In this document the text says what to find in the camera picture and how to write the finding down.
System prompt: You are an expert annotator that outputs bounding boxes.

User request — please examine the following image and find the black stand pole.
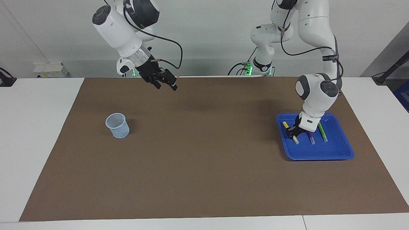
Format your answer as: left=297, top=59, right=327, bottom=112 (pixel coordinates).
left=371, top=50, right=409, bottom=86

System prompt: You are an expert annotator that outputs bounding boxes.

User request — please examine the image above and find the white power strip box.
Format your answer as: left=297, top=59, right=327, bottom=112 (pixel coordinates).
left=33, top=62, right=68, bottom=78

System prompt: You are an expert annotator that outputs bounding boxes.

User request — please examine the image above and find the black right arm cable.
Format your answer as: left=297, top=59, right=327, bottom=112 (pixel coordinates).
left=122, top=0, right=183, bottom=69

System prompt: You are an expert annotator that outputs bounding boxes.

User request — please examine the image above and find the black base cable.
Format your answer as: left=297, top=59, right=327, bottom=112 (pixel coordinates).
left=228, top=47, right=258, bottom=76

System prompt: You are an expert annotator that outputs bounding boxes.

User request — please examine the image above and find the translucent plastic cup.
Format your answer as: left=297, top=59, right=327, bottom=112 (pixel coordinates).
left=105, top=113, right=130, bottom=139

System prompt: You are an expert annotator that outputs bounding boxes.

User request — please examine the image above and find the blue plastic tray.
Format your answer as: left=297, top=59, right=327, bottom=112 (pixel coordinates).
left=275, top=112, right=354, bottom=161

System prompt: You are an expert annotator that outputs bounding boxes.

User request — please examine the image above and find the green pen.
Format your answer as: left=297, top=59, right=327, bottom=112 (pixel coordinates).
left=318, top=121, right=328, bottom=142

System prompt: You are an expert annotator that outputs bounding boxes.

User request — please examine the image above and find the yellow pen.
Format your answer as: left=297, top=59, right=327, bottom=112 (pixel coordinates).
left=283, top=121, right=300, bottom=144

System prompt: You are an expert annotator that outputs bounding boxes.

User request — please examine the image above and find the brown table mat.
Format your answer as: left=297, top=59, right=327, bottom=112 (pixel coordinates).
left=19, top=76, right=409, bottom=222

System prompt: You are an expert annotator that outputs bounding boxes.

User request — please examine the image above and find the black clamp bracket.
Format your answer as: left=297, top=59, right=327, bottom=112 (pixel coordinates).
left=0, top=67, right=17, bottom=87

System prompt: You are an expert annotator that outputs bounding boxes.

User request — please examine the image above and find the blue crate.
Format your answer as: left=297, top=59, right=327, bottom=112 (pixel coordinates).
left=392, top=80, right=409, bottom=113

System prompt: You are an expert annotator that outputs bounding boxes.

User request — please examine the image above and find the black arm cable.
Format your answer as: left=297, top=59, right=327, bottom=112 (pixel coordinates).
left=122, top=0, right=183, bottom=69
left=272, top=0, right=344, bottom=96

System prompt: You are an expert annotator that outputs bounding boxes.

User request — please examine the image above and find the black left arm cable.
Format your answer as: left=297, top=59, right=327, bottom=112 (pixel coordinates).
left=272, top=0, right=344, bottom=96

